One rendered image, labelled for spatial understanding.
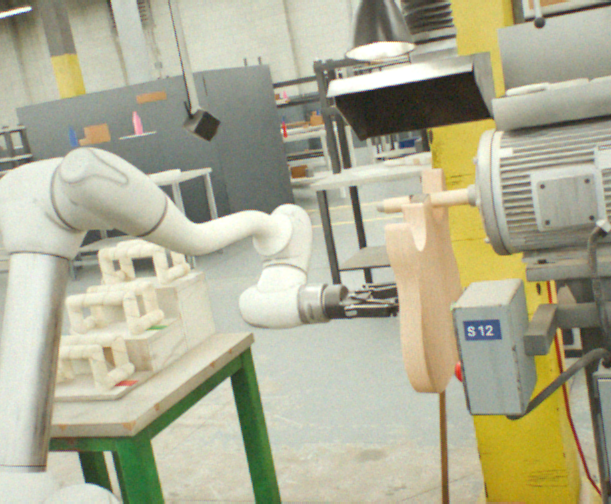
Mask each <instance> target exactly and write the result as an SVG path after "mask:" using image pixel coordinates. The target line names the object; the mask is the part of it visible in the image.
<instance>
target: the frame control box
mask: <svg viewBox="0 0 611 504"><path fill-rule="evenodd" d="M451 313H452V320H453V333H454V337H455V340H456V347H458V354H459V361H460V367H461V374H462V381H463V387H464V394H465V401H466V408H467V410H468V413H469V415H471V416H492V415H505V416H506V417H507V419H509V420H512V421H514V420H518V419H521V418H523V417H524V416H526V415H527V414H529V413H530V412H531V411H532V410H534V409H535V408H537V407H536V406H538V405H540V404H541V403H542V402H543V401H544V400H545V399H547V398H548V397H549V396H550V395H551V394H552V393H554V392H556V391H557V390H558V388H559V387H560V386H561V385H562V384H564V383H565V382H566V381H567V380H568V379H569V378H571V377H573V376H574V375H575V374H576V373H577V372H578V370H580V369H581V368H582V367H583V366H585V365H587V364H588V363H590V362H591V361H593V360H594V359H596V358H599V357H602V358H603V359H604V360H603V361H602V365H603V366H604V367H605V370H609V371H611V359H610V357H611V355H610V353H609V351H608V350H606V349H604V348H597V349H594V350H591V351H590V352H588V353H587V355H584V356H583V357H581V358H580V359H579V360H577V361H576V362H575V363H574V364H572V365H571V366H569V367H568V368H567V369H566V370H564V371H563V373H562V374H561V375H560V376H559V377H558V378H556V379H555V380H553V381H552V382H551V383H550V384H549V385H548V386H546V387H545V388H544V389H543V391H542V392H541V393H540V394H538V395H536V396H535V397H534V398H533V399H532V400H530V398H531V396H532V393H533V391H534V387H535V384H536V382H537V375H536V367H535V359H534V356H528V355H526V353H525V346H523V335H525V334H524V333H526V331H527V328H528V326H529V324H530V321H529V314H528V307H527V298H525V291H524V283H523V280H522V279H507V280H494V281H481V282H472V283H471V284H470V285H469V286H468V289H467V290H466V291H465V292H464V294H463V295H462V296H461V298H460V299H459V300H457V302H456V303H455V304H454V305H453V309H452V310H451Z"/></svg>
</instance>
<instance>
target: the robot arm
mask: <svg viewBox="0 0 611 504"><path fill-rule="evenodd" d="M114 228H116V229H118V230H121V231H123V232H126V234H128V235H130V236H132V237H134V238H137V239H140V240H144V241H147V242H150V243H153V244H155V245H158V246H161V247H164V248H166V249H169V250H171V252H174V253H178V254H182V255H187V256H201V255H205V254H209V253H212V252H215V250H218V249H220V248H222V247H224V246H227V245H229V244H231V243H234V242H237V241H239V240H241V239H243V238H246V237H248V236H253V237H254V238H253V242H254V246H255V248H256V250H257V252H258V254H259V257H260V260H261V261H262V262H263V272H262V276H261V278H260V280H259V282H258V284H257V285H253V286H250V287H249V288H247V290H246V291H245V292H244V293H242V294H241V296H240V300H239V307H240V313H241V316H242V318H243V320H244V321H245V322H247V323H248V324H250V325H252V327H255V328H260V329H271V330H283V329H293V328H297V326H299V325H302V324H315V323H329V322H330V321H331V320H334V319H353V318H389V317H391V314H392V315H393V317H396V316H397V313H399V298H395V297H398V291H397V284H396V281H391V282H381V283H363V284H362V288H358V290H355V291H350V290H349V288H348V287H346V285H344V284H337V285H329V284H327V283H325V282H322V283H306V275H307V269H309V266H310V261H311V254H312V241H313V233H312V224H311V221H310V218H309V216H307V214H306V213H305V211H304V210H303V209H302V208H301V207H299V206H297V205H292V204H286V205H282V206H279V207H278V208H277V209H276V210H274V213H273V214H272V215H271V216H268V215H266V214H263V213H261V212H260V211H256V210H247V211H241V212H238V214H234V215H230V216H227V217H224V218H220V219H217V220H214V221H210V222H206V223H203V224H194V223H192V222H190V221H189V220H188V219H187V218H186V217H185V216H184V215H183V214H182V212H181V211H180V210H179V209H178V208H176V206H175V205H174V204H173V203H172V202H171V200H170V199H169V198H168V197H167V194H166V193H165V192H164V191H163V190H161V189H159V188H158V187H157V186H156V185H155V184H154V183H153V182H152V181H151V180H150V179H149V177H148V176H147V175H146V174H143V173H142V172H141V171H139V170H138V169H136V168H135V167H134V166H132V165H131V164H129V163H128V162H125V160H123V159H122V158H120V157H118V156H116V155H114V154H112V153H109V152H106V151H103V150H99V149H93V148H79V149H76V150H74V151H72V152H70V153H69V154H68V155H67V156H66V157H65V158H53V159H46V160H41V161H37V162H32V163H28V164H25V165H22V167H20V168H17V169H14V170H13V171H11V172H9V173H8V174H7V175H5V176H3V177H2V178H1V179H0V231H1V236H3V239H4V246H5V248H6V250H7V253H8V255H9V256H11V261H10V271H9V279H8V289H7V297H6V307H5V315H3V325H2V333H1V343H0V504H120V502H119V501H118V500H117V499H116V497H115V496H114V495H113V494H111V493H110V492H109V491H108V490H106V489H102V488H99V487H97V485H94V484H77V485H75V486H70V487H66V488H63V489H61V490H60V484H58V482H57V480H56V478H55V477H54V476H53V474H52V473H51V472H50V471H47V462H48V452H49V442H50V431H51V421H52V411H54V400H55V391H56V380H57V370H58V360H59V349H60V340H61V329H62V319H64V309H65V298H66V289H67V278H68V269H69V262H70V261H72V260H73V258H74V257H75V256H76V254H78V252H79V248H80V246H81V244H82V242H83V240H84V238H85V236H86V234H87V231H88V230H96V229H104V230H112V229H114ZM371 296H372V297H373V299H372V297H371ZM390 298H395V299H394V301H391V300H384V299H390Z"/></svg>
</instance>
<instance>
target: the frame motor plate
mask: <svg viewBox="0 0 611 504"><path fill-rule="evenodd" d="M587 259H588V257H587V258H576V259H563V260H551V261H547V260H546V259H538V260H537V262H529V263H528V265H527V267H525V278H527V281H528V282H538V281H552V280H565V279H579V278H591V275H590V274H591V273H590V267H588V266H590V265H588V260H587ZM597 265H598V270H599V271H598V273H599V277H606V276H611V256H599V257H597Z"/></svg>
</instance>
